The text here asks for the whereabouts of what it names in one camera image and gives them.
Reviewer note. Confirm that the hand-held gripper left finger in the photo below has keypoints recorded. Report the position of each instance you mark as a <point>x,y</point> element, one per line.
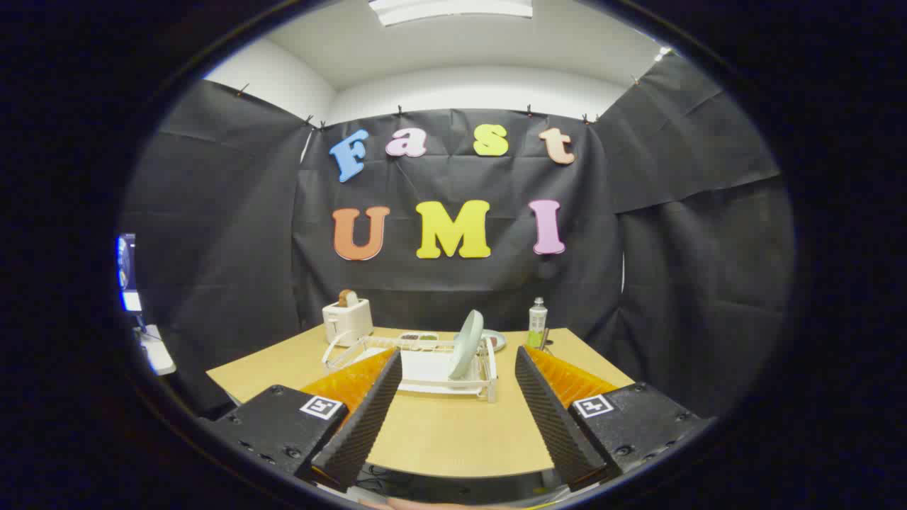
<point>368,425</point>

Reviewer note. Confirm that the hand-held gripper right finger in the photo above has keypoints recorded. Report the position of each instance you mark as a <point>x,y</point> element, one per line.
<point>556,425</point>

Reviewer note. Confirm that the large pale green plate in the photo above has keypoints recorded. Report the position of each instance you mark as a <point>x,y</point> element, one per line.
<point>466,343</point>

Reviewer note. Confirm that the small pale green plate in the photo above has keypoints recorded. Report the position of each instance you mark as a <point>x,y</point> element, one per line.
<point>497,341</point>

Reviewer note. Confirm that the white divided grain tray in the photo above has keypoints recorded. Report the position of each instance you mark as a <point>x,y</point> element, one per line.
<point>418,337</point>

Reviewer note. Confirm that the green bottle with white label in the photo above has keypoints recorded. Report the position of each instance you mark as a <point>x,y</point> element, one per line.
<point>537,322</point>

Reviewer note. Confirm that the white toaster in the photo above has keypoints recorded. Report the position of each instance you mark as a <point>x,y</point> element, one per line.
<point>347,322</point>

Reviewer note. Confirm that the brown bread slice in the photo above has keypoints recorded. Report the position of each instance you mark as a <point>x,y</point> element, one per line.
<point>346,297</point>

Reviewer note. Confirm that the white side desk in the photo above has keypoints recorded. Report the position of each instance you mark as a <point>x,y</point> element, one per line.
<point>157,354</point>

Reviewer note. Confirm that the computer monitor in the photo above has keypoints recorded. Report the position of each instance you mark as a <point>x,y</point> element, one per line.
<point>127,273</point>

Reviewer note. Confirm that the ceiling light panel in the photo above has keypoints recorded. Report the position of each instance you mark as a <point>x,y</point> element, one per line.
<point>453,8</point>

